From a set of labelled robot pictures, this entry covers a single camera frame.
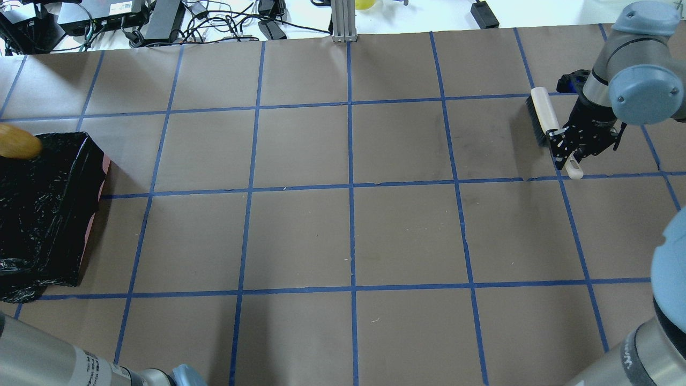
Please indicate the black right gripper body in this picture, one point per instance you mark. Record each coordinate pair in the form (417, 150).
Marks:
(589, 119)

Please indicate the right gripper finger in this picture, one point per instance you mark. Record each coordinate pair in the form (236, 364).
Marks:
(593, 146)
(562, 144)

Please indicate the white brush black bristles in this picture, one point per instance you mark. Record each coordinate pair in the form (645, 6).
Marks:
(544, 118)

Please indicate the round golden bread roll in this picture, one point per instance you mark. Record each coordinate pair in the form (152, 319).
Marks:
(19, 144)

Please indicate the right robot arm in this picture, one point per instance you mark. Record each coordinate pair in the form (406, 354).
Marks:
(634, 81)

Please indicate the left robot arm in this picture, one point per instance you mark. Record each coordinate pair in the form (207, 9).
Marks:
(30, 356)

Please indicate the black bag lined bin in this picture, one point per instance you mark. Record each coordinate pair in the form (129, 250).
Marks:
(47, 206)

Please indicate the black power brick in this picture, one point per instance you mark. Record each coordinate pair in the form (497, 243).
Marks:
(484, 15)

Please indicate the yellow round object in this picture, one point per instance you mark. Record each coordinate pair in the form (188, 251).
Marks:
(364, 4)

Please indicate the black power adapter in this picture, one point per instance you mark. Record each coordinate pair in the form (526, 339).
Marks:
(271, 30)

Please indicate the aluminium frame post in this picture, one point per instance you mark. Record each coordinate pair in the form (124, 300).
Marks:
(343, 21)

